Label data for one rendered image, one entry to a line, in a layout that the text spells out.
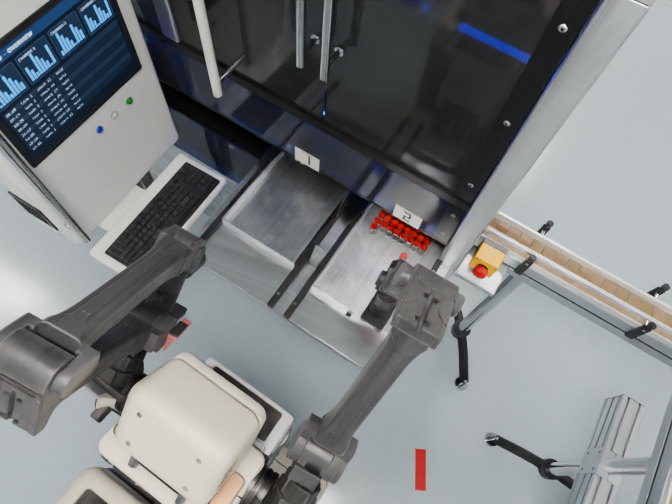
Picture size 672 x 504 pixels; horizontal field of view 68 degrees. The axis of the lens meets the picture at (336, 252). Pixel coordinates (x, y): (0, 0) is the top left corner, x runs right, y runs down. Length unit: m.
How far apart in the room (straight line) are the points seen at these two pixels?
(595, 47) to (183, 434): 0.87
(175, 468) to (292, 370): 1.41
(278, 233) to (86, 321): 0.86
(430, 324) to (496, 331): 1.76
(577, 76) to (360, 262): 0.82
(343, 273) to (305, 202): 0.26
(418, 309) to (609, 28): 0.48
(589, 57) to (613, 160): 2.39
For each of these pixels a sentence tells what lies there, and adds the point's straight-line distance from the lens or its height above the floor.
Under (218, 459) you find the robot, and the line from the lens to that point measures 0.86.
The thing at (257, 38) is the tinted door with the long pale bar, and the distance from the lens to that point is 1.28.
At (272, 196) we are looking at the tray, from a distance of 1.57.
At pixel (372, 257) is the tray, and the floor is 0.88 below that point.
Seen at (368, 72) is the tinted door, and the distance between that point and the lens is 1.12.
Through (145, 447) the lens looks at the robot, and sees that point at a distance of 0.94.
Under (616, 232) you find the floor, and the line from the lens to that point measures 3.01.
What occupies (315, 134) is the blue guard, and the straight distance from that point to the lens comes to 1.37.
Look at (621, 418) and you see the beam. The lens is 2.02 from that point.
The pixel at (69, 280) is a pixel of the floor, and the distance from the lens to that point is 2.62.
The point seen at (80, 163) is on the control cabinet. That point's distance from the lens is 1.53.
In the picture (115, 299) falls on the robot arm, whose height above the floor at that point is 1.52.
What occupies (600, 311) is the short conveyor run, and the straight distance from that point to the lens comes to 1.63.
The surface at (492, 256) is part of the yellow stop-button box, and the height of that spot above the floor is 1.03.
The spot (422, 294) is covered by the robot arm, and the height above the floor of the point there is 1.54.
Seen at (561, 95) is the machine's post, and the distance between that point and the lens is 0.95.
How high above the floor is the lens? 2.23
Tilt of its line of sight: 65 degrees down
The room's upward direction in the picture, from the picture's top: 9 degrees clockwise
